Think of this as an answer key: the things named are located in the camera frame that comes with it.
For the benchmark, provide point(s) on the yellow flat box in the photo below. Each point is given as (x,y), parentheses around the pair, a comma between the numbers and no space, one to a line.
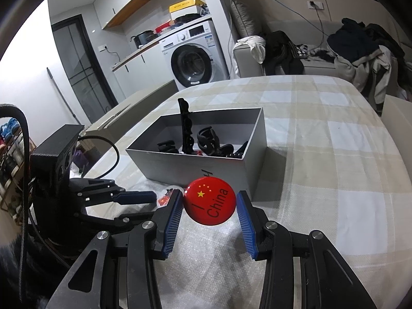
(185,5)

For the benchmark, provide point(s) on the brown cardboard box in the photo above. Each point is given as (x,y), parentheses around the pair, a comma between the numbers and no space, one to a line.
(138,103)

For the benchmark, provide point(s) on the beige sofa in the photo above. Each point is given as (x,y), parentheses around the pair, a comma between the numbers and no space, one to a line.
(318,67)

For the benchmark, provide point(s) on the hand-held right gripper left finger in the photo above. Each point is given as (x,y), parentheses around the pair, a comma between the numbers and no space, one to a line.
(172,225)

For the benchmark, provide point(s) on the black cookware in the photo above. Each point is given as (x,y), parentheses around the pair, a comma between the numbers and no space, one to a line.
(188,17)

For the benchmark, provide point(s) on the white storage box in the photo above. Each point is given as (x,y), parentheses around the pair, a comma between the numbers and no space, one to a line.
(399,116)

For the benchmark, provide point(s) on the white garment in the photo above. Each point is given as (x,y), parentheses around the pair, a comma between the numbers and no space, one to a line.
(256,46)

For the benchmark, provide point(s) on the white wall cabinets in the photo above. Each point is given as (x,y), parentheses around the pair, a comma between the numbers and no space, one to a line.
(122,3)

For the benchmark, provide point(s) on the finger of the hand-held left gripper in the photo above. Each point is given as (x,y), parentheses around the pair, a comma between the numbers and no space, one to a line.
(138,196)
(125,222)

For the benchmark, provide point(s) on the white wall outlet with plug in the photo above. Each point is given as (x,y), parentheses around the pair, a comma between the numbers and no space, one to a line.
(317,4)

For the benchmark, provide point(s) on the purple object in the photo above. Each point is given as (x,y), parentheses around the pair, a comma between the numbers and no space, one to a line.
(80,161)

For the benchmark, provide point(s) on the kitchen counter with white cabinets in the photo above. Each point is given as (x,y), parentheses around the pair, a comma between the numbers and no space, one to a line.
(141,70)

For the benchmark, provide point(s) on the long black hair clip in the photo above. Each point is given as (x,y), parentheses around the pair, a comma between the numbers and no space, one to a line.
(186,125)

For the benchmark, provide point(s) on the red container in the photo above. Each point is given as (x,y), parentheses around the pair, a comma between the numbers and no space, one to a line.
(164,27)

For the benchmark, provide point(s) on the red round badge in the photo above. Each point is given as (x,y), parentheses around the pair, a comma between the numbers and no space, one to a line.
(209,199)

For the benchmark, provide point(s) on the large black hair claw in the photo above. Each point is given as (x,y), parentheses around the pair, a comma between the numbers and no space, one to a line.
(206,141)

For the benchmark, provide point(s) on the grey cushion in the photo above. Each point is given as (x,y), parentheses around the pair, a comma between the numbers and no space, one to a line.
(244,19)

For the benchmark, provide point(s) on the black garment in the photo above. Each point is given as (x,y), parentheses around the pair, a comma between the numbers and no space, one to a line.
(280,51)

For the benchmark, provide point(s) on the white flat box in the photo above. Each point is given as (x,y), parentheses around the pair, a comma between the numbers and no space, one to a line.
(183,14)

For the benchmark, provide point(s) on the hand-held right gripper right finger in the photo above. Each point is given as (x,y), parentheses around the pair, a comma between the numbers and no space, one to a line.
(247,228)

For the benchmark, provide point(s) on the dark framed glass door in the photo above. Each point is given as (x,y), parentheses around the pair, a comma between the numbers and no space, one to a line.
(83,70)

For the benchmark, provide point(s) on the pile of dark clothes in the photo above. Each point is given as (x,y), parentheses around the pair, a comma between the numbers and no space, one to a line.
(350,41)

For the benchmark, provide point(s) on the small black hair claw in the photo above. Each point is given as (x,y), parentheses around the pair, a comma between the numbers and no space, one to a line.
(167,146)

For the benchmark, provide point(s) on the black white patterned cloth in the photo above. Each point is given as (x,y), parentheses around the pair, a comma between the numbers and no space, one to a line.
(301,51)

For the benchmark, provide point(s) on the clear packet with red ornament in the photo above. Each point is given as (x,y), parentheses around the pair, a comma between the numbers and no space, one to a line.
(164,200)

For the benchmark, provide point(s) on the grey cardboard box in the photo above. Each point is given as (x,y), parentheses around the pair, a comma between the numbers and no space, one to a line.
(167,167)

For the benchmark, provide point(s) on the beige checked tablecloth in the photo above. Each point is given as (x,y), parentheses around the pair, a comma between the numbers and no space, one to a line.
(322,167)

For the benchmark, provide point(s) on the white washing machine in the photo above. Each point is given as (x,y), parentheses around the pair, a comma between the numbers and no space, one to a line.
(206,38)

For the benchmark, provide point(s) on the black cooking pot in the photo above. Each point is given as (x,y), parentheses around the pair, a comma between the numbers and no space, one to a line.
(143,38)

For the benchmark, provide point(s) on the wooden shoe rack with shoes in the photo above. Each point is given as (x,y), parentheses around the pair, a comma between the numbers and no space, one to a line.
(13,154)

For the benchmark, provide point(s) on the white kitchen wall outlet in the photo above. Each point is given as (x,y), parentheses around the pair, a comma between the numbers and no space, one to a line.
(103,47)

